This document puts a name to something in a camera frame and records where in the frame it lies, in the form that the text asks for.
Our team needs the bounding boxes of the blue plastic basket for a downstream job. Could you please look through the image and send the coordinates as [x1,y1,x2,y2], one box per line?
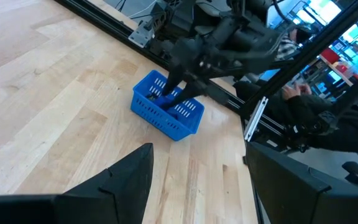
[130,69,205,142]

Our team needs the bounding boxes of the red storage bin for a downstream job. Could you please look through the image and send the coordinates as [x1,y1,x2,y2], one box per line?
[320,48,341,65]

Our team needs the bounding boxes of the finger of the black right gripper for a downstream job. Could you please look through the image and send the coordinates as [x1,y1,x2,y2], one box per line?
[166,82,208,110]
[162,63,188,96]

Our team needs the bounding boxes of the seated person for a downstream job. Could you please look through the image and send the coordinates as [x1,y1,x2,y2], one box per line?
[275,27,310,62]

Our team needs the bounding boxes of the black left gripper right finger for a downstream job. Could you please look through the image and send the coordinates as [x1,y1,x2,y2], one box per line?
[246,142,358,224]

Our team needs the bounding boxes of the black handheld object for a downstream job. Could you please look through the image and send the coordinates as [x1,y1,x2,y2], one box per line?
[342,161,358,184]

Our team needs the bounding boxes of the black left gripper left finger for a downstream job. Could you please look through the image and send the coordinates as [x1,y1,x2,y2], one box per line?
[0,142,154,224]

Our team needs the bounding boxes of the silver aluminium extrusion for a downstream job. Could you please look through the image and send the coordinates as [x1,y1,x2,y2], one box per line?
[244,96,269,142]

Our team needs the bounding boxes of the black aluminium table frame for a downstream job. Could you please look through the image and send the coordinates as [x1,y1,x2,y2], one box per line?
[54,0,358,150]

